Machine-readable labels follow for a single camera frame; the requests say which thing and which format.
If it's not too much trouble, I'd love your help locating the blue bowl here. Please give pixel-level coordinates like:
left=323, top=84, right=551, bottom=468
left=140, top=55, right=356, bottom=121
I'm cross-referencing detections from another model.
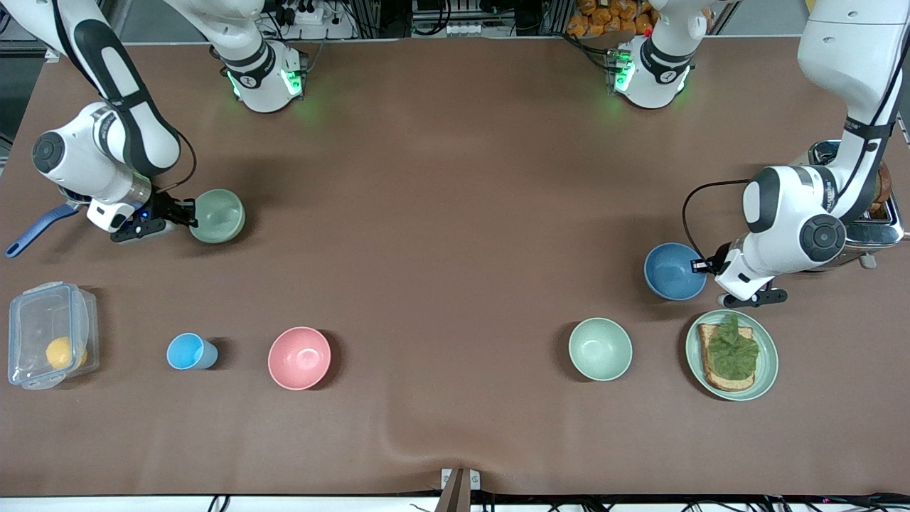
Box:
left=644, top=242, right=708, bottom=302

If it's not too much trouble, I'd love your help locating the light green bowl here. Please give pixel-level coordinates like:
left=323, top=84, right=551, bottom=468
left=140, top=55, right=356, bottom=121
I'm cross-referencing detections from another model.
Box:
left=189, top=188, right=246, bottom=245
left=568, top=317, right=633, bottom=382

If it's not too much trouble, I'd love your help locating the pink bowl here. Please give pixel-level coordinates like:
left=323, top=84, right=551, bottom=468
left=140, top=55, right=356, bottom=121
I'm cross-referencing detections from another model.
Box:
left=267, top=326, right=332, bottom=391

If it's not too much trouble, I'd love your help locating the green lettuce leaf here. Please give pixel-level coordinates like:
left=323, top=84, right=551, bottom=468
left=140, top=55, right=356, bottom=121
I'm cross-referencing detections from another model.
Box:
left=704, top=314, right=760, bottom=381

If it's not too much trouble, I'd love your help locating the light green plate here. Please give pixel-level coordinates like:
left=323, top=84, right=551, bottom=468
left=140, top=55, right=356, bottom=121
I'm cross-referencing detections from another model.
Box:
left=685, top=309, right=779, bottom=402

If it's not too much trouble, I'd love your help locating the toasted bread slice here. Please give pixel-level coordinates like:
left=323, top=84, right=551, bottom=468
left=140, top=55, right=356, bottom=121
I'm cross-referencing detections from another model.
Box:
left=697, top=324, right=756, bottom=392

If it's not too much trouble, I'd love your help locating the clear plastic lidded container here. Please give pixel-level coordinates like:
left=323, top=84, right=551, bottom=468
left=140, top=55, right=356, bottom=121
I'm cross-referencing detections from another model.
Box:
left=7, top=282, right=100, bottom=390

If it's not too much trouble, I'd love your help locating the light blue cup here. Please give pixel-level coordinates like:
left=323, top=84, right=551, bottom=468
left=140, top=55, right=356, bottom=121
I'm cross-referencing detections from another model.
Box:
left=166, top=333, right=219, bottom=370

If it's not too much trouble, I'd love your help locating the silver toaster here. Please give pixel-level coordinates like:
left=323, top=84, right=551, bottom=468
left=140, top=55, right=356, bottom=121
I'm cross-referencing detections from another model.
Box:
left=807, top=141, right=907, bottom=272

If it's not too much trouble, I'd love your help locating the yellow lemon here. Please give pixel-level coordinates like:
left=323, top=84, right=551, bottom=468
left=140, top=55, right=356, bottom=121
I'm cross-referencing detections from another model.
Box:
left=45, top=336, right=88, bottom=370

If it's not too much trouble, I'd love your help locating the brown toast slice in toaster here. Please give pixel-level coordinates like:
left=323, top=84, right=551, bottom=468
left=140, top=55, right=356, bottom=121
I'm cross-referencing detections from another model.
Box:
left=871, top=165, right=894, bottom=218

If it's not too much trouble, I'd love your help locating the brown table cloth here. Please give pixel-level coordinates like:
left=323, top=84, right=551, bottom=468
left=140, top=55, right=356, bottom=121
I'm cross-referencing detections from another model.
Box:
left=0, top=36, right=910, bottom=497

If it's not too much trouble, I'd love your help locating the bag of orange snacks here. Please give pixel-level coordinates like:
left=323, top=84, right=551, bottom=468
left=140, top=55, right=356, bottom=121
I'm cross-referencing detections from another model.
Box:
left=567, top=0, right=656, bottom=38

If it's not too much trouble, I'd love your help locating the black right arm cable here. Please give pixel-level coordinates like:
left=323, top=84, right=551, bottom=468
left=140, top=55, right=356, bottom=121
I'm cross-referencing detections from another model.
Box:
left=153, top=128, right=198, bottom=194

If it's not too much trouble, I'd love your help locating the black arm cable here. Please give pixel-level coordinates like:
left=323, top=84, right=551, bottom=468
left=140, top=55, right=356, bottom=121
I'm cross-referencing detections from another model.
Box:
left=682, top=178, right=751, bottom=265
left=153, top=128, right=198, bottom=194

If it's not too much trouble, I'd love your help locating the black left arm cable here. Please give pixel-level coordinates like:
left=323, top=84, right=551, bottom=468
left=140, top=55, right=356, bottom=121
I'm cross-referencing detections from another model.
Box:
left=682, top=178, right=751, bottom=265

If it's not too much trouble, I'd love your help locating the black pot with blue handle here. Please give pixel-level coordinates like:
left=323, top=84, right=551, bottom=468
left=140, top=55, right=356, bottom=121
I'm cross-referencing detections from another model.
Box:
left=6, top=188, right=90, bottom=258

